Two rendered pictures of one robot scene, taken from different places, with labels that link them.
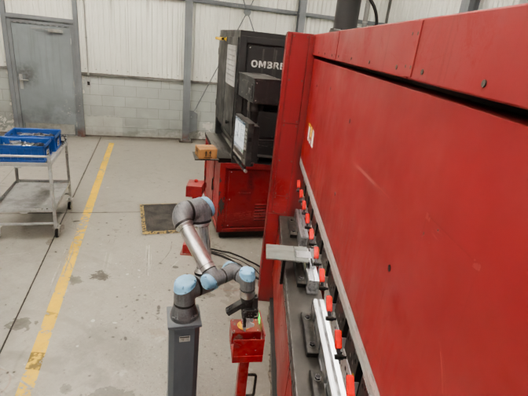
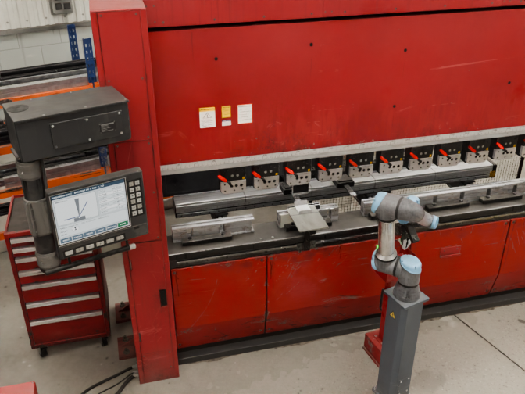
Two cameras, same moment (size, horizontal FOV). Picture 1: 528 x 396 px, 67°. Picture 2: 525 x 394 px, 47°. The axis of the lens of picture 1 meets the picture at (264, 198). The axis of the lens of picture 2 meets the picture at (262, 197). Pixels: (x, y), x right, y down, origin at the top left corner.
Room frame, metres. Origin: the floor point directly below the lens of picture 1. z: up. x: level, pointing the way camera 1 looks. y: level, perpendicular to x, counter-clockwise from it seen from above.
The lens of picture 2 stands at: (3.12, 2.83, 2.89)
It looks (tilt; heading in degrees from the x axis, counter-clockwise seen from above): 29 degrees down; 258
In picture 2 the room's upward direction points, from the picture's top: straight up
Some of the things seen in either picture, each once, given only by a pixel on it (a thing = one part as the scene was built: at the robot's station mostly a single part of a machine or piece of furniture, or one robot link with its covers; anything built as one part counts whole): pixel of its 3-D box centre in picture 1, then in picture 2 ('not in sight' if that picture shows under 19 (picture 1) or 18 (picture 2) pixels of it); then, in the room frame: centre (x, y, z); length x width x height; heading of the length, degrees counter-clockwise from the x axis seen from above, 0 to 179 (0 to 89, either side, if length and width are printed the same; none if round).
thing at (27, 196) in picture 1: (32, 184); not in sight; (4.10, 2.60, 0.47); 0.90 x 0.66 x 0.95; 17
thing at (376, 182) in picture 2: not in sight; (341, 185); (1.82, -0.65, 0.93); 2.30 x 0.14 x 0.10; 2
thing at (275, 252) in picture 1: (287, 253); (307, 218); (2.20, -0.18, 1.00); 0.26 x 0.18 x 0.01; 92
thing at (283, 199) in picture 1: (320, 183); (136, 190); (3.19, -0.46, 1.15); 0.85 x 0.25 x 2.30; 92
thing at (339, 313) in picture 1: (348, 324); (447, 152); (1.23, -0.37, 1.26); 0.15 x 0.09 x 0.17; 2
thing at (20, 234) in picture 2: not in sight; (63, 274); (3.72, -0.61, 0.50); 0.50 x 0.50 x 1.00; 2
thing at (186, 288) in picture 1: (185, 289); (408, 269); (1.78, 0.36, 0.94); 0.13 x 0.12 x 0.14; 136
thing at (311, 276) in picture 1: (309, 269); (307, 215); (2.15, -0.33, 0.92); 0.39 x 0.06 x 0.10; 2
